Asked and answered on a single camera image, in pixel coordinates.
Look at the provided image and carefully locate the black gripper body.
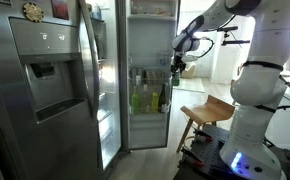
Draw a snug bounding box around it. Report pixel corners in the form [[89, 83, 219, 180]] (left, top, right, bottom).
[[171, 52, 186, 74]]

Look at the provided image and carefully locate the green can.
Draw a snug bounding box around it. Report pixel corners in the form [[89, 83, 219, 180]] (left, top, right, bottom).
[[172, 71, 180, 86]]

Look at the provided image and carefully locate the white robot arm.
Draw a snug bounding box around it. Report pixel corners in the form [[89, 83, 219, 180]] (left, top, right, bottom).
[[172, 0, 290, 180]]

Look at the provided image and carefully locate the open right fridge door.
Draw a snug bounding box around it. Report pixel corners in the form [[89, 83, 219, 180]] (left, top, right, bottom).
[[119, 0, 179, 150]]

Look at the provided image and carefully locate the wooden stool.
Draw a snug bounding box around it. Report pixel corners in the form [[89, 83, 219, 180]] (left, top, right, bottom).
[[176, 95, 235, 152]]

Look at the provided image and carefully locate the red picture fridge magnet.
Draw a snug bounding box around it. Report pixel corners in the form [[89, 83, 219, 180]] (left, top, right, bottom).
[[51, 0, 69, 20]]

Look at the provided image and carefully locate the left fridge door with dispenser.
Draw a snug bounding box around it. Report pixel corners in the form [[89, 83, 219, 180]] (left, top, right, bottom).
[[0, 0, 99, 180]]

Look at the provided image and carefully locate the round gold fridge magnet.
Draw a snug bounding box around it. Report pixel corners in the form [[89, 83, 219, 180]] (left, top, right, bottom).
[[23, 2, 44, 23]]

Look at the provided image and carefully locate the beige armchair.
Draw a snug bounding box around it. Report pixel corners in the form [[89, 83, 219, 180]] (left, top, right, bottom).
[[181, 62, 196, 79]]

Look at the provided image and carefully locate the dark wine bottle in door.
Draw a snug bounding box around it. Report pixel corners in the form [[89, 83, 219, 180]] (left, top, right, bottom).
[[158, 84, 167, 113]]

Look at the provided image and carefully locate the yellow bottle in door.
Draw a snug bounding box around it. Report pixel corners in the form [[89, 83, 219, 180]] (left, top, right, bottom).
[[151, 90, 158, 113]]

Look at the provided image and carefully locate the green bottle in door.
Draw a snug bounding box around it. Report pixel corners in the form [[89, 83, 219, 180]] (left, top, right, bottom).
[[131, 87, 139, 114]]

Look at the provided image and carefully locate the black camera on stand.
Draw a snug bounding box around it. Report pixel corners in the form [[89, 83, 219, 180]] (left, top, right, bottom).
[[204, 26, 251, 46]]

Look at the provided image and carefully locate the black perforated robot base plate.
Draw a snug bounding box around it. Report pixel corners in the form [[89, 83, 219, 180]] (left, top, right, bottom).
[[173, 125, 245, 180]]

